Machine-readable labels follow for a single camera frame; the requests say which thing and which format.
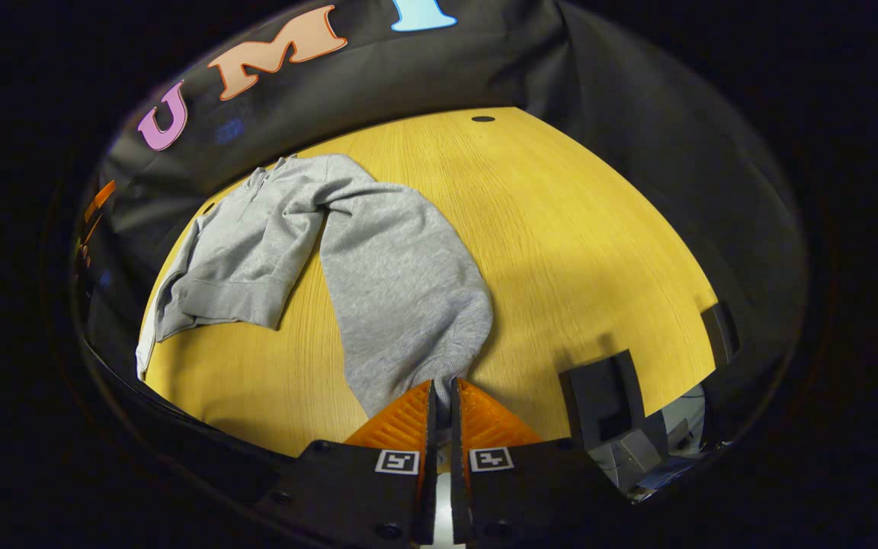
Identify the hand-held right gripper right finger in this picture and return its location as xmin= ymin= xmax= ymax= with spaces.
xmin=450 ymin=377 xmax=632 ymax=545

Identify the black backdrop cloth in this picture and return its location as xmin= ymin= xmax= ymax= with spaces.
xmin=77 ymin=0 xmax=812 ymax=451

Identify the dark grey bracket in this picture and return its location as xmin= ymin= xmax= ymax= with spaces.
xmin=559 ymin=349 xmax=647 ymax=451

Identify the grey zip-neck sweatshirt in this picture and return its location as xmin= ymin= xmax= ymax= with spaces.
xmin=134 ymin=152 xmax=495 ymax=420

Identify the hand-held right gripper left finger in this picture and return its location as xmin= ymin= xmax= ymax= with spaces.
xmin=252 ymin=380 xmax=440 ymax=546

